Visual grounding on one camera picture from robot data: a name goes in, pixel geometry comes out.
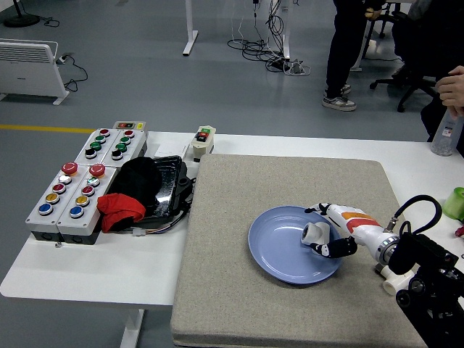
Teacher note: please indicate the person's left hand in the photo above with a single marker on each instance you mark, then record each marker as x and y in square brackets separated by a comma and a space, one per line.
[453, 90]

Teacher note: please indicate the red cloth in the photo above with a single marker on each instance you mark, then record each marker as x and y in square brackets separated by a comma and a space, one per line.
[119, 210]

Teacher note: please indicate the beige start-stop switch box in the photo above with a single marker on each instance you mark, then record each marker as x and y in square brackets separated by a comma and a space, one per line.
[203, 143]

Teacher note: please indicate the black office chair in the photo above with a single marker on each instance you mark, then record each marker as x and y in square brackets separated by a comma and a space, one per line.
[402, 83]

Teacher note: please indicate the blue plate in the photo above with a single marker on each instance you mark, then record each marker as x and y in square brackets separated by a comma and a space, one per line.
[279, 253]

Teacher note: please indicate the green translucent cup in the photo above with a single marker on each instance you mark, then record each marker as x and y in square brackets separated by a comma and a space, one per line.
[455, 204]

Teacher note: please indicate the black cloth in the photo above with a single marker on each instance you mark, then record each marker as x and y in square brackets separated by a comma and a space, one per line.
[137, 177]

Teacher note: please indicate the small red object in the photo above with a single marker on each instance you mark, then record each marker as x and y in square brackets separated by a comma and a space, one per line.
[460, 231]

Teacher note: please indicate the wide white pipe tee fitting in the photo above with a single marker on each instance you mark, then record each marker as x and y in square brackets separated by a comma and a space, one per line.
[317, 232]

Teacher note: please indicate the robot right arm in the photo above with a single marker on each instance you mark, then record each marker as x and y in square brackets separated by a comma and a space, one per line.
[427, 253]

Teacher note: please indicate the five-button control box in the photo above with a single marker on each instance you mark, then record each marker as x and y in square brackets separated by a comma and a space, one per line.
[47, 217]
[88, 214]

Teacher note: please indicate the black power strip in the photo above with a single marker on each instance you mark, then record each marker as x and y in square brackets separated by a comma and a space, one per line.
[279, 66]

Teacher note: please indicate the black plastic tray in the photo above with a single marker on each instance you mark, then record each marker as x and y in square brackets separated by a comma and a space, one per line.
[168, 181]

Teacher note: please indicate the white table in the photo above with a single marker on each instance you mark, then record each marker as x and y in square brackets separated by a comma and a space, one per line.
[108, 275]

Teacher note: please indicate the small grey switch box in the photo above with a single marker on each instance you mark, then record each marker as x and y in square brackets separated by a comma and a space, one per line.
[129, 125]

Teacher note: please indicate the white pipe tee with metal nut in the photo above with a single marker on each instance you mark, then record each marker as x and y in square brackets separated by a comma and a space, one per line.
[393, 282]

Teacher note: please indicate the black plastic device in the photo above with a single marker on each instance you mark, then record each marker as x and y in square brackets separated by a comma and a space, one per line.
[183, 186]

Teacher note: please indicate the person in background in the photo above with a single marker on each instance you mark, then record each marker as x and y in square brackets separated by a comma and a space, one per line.
[340, 54]

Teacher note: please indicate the clear bottle with red cap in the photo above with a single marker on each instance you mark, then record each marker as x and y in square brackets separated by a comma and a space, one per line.
[446, 139]

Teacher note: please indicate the white panel heater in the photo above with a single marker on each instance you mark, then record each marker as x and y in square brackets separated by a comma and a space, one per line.
[25, 72]

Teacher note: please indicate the grey-brown fabric mat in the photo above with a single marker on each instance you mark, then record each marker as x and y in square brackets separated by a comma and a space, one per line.
[232, 253]

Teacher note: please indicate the black floor stand base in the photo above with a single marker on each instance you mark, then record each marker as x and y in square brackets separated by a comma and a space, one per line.
[21, 20]

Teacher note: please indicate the thin white desk leg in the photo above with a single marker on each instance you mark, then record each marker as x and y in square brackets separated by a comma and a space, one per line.
[285, 47]

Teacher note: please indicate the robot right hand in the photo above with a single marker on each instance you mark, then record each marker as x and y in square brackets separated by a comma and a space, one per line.
[357, 223]

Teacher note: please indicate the white paper sheet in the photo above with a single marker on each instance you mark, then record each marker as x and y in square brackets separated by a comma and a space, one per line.
[170, 148]

